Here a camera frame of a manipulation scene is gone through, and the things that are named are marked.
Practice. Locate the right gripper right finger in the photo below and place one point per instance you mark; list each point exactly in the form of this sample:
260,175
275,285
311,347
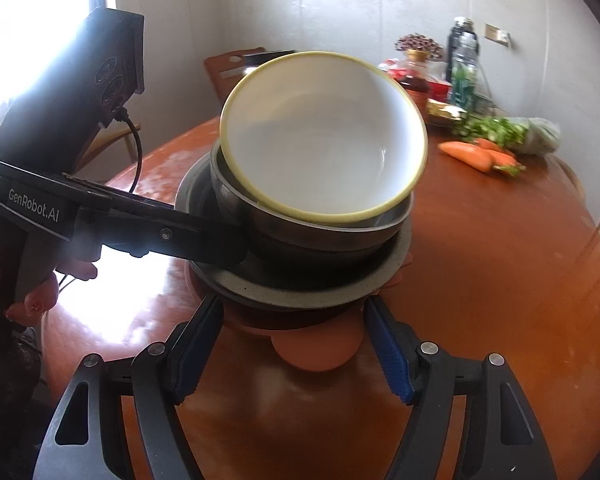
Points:
501,436

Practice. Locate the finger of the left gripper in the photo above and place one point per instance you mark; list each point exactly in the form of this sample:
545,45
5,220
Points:
138,225

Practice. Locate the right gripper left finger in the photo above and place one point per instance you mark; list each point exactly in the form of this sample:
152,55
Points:
86,438

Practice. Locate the small steel bowl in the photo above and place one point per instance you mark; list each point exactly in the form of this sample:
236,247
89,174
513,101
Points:
238,206

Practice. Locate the large steel bowl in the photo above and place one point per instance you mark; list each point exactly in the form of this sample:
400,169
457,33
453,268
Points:
277,277

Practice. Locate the yellow bowl with handle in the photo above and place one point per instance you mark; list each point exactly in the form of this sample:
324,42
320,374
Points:
323,137

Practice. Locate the orange plastic plate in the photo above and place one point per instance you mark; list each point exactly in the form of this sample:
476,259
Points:
312,340

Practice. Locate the person's left hand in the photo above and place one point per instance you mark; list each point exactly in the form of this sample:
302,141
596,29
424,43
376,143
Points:
30,310

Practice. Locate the light wooden armchair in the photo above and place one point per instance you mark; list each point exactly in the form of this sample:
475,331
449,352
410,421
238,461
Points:
105,140

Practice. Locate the clear jar black lid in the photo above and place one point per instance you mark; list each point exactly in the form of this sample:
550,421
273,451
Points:
252,61

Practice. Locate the front carrot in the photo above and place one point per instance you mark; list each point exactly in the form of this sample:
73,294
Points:
473,156

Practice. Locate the carrot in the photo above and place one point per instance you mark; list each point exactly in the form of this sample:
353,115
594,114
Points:
473,156
502,160

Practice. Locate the rear carrot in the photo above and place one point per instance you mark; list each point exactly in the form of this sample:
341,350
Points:
502,160

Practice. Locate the bag of green vegetables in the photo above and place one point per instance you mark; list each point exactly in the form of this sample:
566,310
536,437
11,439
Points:
525,136

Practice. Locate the dark sauce bottle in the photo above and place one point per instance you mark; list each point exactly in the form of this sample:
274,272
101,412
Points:
415,81

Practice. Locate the red food package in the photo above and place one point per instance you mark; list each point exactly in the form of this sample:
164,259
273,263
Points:
399,68

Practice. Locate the dried flower bunch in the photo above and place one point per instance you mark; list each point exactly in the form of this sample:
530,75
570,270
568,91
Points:
422,43

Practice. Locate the black thermos bottle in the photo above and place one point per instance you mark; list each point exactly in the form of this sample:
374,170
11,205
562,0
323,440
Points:
462,25

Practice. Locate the clear green water bottle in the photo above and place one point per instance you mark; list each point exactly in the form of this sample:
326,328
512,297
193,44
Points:
464,72

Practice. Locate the wall power socket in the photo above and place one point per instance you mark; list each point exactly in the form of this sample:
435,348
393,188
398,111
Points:
497,35

